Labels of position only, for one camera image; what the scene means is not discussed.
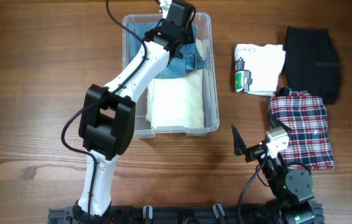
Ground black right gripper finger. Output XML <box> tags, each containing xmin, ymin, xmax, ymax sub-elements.
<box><xmin>231</xmin><ymin>124</ymin><xmax>246</xmax><ymax>156</ymax></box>
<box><xmin>267</xmin><ymin>111</ymin><xmax>292</xmax><ymax>133</ymax></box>

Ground red navy plaid shirt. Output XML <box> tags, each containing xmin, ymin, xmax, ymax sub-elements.
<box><xmin>269</xmin><ymin>88</ymin><xmax>335</xmax><ymax>170</ymax></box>

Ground blue denim jeans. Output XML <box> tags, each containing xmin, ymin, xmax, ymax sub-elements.
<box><xmin>126</xmin><ymin>22</ymin><xmax>204</xmax><ymax>78</ymax></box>

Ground cream white cloth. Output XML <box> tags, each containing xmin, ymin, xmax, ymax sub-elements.
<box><xmin>146</xmin><ymin>39</ymin><xmax>204</xmax><ymax>129</ymax></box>

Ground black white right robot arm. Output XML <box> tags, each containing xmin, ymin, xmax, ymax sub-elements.
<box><xmin>231</xmin><ymin>112</ymin><xmax>325</xmax><ymax>224</ymax></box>

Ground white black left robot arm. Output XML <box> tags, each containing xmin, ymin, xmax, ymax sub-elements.
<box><xmin>67</xmin><ymin>1</ymin><xmax>196</xmax><ymax>223</ymax></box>

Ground white pixel print t-shirt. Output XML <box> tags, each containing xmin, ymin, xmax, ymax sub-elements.
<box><xmin>234</xmin><ymin>44</ymin><xmax>286</xmax><ymax>96</ymax></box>

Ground folded black garment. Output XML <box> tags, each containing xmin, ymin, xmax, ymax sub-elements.
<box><xmin>284</xmin><ymin>26</ymin><xmax>341</xmax><ymax>104</ymax></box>

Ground clear plastic storage bin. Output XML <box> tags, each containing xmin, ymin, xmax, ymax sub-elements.
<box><xmin>134</xmin><ymin>12</ymin><xmax>220</xmax><ymax>138</ymax></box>

